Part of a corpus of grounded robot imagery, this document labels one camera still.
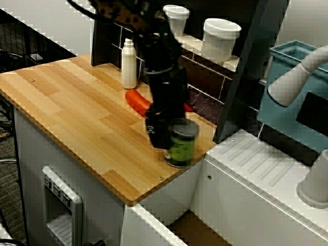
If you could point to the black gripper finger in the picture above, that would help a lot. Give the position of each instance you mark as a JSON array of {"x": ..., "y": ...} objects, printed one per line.
[{"x": 159, "y": 135}]

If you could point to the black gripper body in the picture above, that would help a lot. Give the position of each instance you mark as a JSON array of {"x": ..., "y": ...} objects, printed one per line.
[{"x": 167, "y": 94}]

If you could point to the green labelled tin can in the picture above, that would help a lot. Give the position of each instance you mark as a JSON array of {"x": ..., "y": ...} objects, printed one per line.
[{"x": 183, "y": 146}]

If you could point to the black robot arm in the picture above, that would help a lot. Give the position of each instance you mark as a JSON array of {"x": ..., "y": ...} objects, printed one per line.
[{"x": 159, "y": 46}]

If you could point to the white toy sink unit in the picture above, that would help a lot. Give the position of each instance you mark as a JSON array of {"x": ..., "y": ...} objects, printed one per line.
[{"x": 256, "y": 164}]

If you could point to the red toy chili pepper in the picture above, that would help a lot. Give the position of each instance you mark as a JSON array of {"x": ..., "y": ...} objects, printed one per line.
[{"x": 188, "y": 107}]

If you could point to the orange toy sausage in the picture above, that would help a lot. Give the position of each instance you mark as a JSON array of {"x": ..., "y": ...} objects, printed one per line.
[{"x": 137, "y": 101}]

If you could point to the white plastic bottle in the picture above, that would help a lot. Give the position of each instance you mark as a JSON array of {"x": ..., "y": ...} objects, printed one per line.
[{"x": 128, "y": 69}]

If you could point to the black shelf with tiled backsplash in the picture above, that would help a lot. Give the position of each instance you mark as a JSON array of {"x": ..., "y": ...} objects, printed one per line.
[{"x": 243, "y": 89}]

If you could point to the large white lidded jar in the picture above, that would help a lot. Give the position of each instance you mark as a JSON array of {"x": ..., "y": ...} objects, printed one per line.
[{"x": 220, "y": 38}]

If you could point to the small white lidded jar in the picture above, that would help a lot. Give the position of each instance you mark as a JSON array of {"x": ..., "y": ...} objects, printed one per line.
[{"x": 179, "y": 18}]

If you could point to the teal plastic container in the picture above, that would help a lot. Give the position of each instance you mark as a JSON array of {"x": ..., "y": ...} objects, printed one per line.
[{"x": 279, "y": 120}]

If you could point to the grey appliance control panel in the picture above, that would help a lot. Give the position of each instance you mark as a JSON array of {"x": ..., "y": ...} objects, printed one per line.
[{"x": 61, "y": 200}]

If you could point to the white toy faucet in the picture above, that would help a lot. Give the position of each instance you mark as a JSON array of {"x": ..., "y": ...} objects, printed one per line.
[{"x": 289, "y": 84}]

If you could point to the white kitchen cabinet body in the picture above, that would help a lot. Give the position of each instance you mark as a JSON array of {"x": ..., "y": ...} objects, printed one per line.
[{"x": 30, "y": 159}]

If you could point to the black rectangular panel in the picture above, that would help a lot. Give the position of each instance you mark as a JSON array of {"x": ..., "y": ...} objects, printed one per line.
[{"x": 314, "y": 112}]

